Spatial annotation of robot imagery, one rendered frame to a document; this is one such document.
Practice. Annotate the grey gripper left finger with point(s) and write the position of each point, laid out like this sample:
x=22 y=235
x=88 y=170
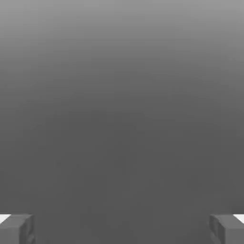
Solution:
x=15 y=229

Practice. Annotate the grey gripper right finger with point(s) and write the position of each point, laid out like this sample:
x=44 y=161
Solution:
x=228 y=229

